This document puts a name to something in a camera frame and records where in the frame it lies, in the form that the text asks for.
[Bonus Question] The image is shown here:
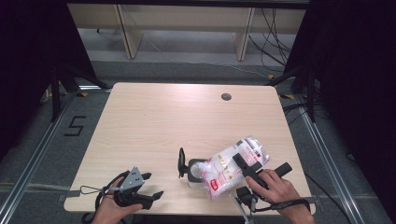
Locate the person's left hand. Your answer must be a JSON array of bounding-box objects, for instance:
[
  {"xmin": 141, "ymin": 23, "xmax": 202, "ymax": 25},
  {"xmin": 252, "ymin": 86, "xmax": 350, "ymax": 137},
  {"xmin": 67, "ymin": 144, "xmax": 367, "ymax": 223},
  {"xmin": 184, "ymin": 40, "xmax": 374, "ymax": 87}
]
[{"xmin": 92, "ymin": 176, "xmax": 144, "ymax": 224}]

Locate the aluminium floor rail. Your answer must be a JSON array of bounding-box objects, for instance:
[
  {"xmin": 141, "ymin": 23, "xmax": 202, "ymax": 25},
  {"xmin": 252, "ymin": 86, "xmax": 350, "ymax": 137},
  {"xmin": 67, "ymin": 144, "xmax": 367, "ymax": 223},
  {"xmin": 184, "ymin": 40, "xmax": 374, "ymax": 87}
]
[
  {"xmin": 293, "ymin": 94, "xmax": 365, "ymax": 224},
  {"xmin": 0, "ymin": 92, "xmax": 78, "ymax": 224}
]

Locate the white floor cable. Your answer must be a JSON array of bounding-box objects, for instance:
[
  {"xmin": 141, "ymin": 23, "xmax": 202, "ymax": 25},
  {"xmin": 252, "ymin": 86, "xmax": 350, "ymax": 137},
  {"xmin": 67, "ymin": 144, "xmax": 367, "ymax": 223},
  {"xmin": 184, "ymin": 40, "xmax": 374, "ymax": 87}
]
[{"xmin": 146, "ymin": 36, "xmax": 272, "ymax": 78}]

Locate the person's right hand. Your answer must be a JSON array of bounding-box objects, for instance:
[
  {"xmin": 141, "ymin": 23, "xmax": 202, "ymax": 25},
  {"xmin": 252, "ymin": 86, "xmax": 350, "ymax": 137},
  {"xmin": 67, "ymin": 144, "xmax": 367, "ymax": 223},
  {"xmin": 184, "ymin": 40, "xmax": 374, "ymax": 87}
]
[{"xmin": 245, "ymin": 168, "xmax": 307, "ymax": 216}]

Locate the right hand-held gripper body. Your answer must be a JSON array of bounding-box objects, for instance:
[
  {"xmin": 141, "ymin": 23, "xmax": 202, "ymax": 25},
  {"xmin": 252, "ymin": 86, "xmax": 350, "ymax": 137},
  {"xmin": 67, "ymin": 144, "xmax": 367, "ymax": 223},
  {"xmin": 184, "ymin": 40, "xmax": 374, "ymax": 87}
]
[{"xmin": 230, "ymin": 161, "xmax": 293, "ymax": 224}]

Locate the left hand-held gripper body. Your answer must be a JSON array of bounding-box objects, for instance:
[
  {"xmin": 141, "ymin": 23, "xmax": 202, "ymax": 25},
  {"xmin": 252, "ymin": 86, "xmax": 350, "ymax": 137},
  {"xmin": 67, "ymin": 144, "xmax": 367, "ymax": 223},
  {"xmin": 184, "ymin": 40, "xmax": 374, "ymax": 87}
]
[{"xmin": 108, "ymin": 166, "xmax": 155, "ymax": 210}]

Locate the bundle of black cables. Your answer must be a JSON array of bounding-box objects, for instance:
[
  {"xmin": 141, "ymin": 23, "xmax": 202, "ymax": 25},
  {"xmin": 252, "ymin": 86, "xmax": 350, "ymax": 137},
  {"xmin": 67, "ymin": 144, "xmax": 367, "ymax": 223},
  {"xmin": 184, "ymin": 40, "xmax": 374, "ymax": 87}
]
[{"xmin": 247, "ymin": 7, "xmax": 293, "ymax": 68}]

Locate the black curtain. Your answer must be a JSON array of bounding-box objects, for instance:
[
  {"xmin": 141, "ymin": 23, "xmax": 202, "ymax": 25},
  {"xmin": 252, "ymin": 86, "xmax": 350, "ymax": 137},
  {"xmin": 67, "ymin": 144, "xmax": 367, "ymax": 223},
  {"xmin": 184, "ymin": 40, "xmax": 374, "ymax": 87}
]
[
  {"xmin": 284, "ymin": 0, "xmax": 396, "ymax": 216},
  {"xmin": 0, "ymin": 0, "xmax": 97, "ymax": 162}
]

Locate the right hand-held gripper black cable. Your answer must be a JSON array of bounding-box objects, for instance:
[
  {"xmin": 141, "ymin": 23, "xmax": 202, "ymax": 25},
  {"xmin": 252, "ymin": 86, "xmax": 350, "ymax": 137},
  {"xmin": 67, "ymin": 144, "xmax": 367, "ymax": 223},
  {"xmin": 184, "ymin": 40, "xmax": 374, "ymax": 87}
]
[{"xmin": 253, "ymin": 199, "xmax": 312, "ymax": 215}]

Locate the thin black floor cable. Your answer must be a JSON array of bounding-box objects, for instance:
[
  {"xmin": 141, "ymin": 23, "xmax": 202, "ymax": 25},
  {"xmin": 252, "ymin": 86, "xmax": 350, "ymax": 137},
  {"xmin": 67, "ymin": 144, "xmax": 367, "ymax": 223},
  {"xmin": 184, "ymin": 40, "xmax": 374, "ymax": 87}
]
[{"xmin": 303, "ymin": 172, "xmax": 354, "ymax": 224}]

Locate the thin black cord loop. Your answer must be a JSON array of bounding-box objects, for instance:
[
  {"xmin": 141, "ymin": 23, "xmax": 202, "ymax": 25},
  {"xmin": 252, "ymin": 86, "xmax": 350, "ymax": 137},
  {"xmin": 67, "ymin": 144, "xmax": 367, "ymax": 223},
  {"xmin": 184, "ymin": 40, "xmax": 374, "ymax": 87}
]
[{"xmin": 79, "ymin": 185, "xmax": 106, "ymax": 197}]

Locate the glass jar with black lid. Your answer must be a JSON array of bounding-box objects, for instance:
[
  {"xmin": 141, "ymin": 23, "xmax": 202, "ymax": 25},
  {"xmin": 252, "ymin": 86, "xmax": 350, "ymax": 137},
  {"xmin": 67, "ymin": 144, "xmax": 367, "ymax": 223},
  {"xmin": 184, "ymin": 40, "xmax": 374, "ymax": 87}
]
[{"xmin": 177, "ymin": 147, "xmax": 209, "ymax": 190}]

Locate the red and white pouch bag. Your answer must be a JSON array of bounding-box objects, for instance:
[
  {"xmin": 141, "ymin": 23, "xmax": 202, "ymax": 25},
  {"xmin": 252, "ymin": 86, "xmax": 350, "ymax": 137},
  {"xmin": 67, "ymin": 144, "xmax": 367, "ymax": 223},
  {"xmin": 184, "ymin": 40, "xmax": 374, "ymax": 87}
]
[{"xmin": 198, "ymin": 135, "xmax": 271, "ymax": 201}]

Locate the hand-held gripper black cable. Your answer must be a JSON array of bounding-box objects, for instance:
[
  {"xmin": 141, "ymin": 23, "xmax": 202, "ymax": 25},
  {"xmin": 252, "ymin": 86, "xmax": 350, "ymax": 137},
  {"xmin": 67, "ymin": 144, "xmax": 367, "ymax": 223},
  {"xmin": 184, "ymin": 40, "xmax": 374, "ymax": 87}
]
[
  {"xmin": 80, "ymin": 170, "xmax": 130, "ymax": 224},
  {"xmin": 253, "ymin": 199, "xmax": 312, "ymax": 215}
]

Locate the beige wooden desk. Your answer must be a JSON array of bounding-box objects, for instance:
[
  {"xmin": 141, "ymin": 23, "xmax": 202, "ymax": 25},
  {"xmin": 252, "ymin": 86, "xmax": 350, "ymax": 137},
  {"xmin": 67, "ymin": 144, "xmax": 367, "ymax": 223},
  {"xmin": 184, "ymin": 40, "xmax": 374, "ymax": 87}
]
[{"xmin": 66, "ymin": 3, "xmax": 307, "ymax": 62}]

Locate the left hand-held gripper black cable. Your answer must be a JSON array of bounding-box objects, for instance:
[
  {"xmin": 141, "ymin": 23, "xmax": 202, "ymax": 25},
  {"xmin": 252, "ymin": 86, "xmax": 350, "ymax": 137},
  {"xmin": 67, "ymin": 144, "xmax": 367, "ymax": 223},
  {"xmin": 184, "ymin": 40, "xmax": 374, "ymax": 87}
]
[{"xmin": 80, "ymin": 170, "xmax": 130, "ymax": 224}]

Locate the black metal stand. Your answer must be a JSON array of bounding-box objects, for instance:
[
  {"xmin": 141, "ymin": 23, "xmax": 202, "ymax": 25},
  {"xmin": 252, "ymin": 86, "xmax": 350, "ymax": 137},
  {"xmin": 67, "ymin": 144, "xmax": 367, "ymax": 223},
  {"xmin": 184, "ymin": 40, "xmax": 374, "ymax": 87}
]
[
  {"xmin": 49, "ymin": 60, "xmax": 111, "ymax": 122},
  {"xmin": 264, "ymin": 64, "xmax": 318, "ymax": 123}
]

